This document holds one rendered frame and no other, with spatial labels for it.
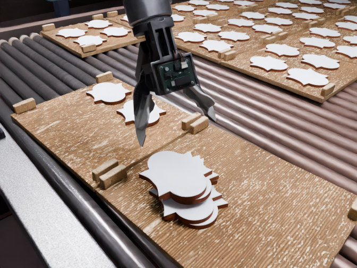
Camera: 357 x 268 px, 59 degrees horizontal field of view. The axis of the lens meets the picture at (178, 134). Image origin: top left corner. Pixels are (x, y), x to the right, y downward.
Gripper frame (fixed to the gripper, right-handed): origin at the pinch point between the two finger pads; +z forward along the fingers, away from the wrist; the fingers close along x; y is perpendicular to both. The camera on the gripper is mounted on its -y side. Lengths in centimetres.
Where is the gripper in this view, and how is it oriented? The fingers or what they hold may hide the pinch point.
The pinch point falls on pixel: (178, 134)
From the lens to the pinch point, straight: 58.9
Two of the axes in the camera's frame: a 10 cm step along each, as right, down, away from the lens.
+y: 3.3, 1.3, -9.3
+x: 9.1, -3.1, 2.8
